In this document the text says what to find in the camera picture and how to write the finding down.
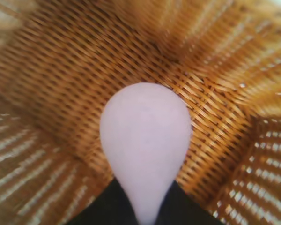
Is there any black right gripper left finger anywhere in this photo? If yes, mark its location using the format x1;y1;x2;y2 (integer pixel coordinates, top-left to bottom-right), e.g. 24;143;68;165
72;177;140;225

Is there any pink toy peach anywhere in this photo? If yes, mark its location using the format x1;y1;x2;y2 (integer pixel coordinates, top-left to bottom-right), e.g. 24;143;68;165
99;82;193;225

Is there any brown woven wicker basket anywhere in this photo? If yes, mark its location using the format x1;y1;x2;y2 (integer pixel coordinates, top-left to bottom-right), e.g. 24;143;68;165
0;0;281;225

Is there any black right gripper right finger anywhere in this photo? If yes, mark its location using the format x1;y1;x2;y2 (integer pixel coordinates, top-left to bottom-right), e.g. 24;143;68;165
155;180;223;225

